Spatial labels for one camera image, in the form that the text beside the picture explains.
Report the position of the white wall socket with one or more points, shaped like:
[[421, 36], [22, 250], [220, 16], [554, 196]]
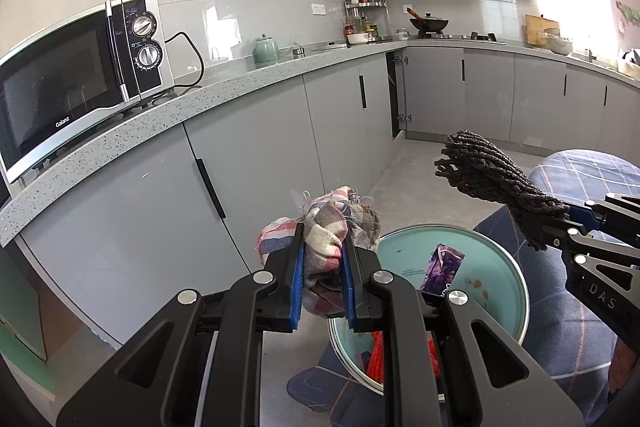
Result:
[[318, 8]]

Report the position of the sink faucet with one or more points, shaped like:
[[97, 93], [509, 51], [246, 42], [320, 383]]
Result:
[[591, 55]]

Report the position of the red foam net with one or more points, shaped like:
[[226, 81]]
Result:
[[376, 357]]

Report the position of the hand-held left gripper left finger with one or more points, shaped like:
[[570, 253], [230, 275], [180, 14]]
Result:
[[297, 287]]

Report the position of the white dish basket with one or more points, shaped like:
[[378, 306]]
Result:
[[630, 67]]

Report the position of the gas stove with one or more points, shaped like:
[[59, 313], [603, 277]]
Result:
[[465, 38]]

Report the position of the plaid cloth rag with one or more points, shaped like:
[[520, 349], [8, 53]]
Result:
[[325, 232]]

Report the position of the black wok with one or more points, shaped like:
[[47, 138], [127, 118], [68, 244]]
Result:
[[430, 24]]

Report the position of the wooden cutting board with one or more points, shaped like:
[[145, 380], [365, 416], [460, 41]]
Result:
[[535, 29]]

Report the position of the small white pot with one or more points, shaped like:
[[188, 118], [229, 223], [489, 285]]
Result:
[[402, 34]]

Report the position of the steel bowl on counter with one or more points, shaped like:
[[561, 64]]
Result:
[[557, 43]]

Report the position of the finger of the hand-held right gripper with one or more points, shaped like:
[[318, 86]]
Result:
[[587, 213], [575, 239]]

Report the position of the purple wrapper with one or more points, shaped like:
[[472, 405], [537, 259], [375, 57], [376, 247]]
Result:
[[442, 269]]

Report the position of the hanging cloths on hooks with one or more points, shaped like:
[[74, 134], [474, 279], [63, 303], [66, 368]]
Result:
[[630, 13]]

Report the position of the silver black microwave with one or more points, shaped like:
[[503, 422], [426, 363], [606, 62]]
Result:
[[65, 92]]

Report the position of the teal trash bin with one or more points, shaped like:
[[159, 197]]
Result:
[[490, 287]]

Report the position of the blue plaid tablecloth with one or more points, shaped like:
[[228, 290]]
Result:
[[570, 332]]

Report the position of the metal spice rack with bottles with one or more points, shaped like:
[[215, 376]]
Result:
[[365, 12]]

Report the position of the white bowl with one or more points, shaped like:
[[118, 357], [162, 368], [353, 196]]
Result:
[[357, 39]]

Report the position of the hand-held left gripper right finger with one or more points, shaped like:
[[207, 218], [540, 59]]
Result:
[[350, 292]]

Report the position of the green teapot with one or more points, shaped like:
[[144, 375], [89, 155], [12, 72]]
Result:
[[266, 50]]

